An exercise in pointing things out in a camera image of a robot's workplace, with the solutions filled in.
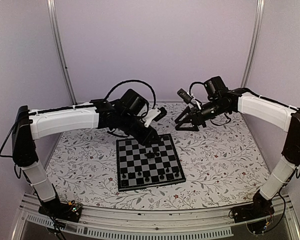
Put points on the aluminium frame post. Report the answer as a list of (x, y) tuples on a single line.
[(52, 12), (260, 5)]

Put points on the front aluminium frame rail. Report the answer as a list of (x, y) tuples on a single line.
[(216, 223)]

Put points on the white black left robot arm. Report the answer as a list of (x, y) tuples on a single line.
[(31, 125)]

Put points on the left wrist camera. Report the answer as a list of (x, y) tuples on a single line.
[(154, 115)]

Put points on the black and grey chessboard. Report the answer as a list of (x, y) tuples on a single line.
[(130, 158)]

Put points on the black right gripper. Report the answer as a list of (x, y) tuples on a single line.
[(190, 116)]

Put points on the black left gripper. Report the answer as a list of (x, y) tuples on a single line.
[(146, 140)]

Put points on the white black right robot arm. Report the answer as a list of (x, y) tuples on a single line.
[(287, 119)]

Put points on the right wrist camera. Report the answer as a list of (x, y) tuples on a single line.
[(189, 99)]

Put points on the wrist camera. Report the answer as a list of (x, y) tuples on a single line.
[(154, 115), (189, 99)]

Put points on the black chess piece cluster piece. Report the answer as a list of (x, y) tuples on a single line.
[(152, 154)]

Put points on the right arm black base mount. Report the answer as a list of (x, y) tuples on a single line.
[(259, 208)]

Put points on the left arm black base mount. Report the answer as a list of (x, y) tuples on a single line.
[(69, 211)]

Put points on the left rear aluminium frame post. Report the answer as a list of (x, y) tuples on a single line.
[(52, 12)]

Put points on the right rear aluminium frame post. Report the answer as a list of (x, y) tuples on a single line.
[(260, 5)]

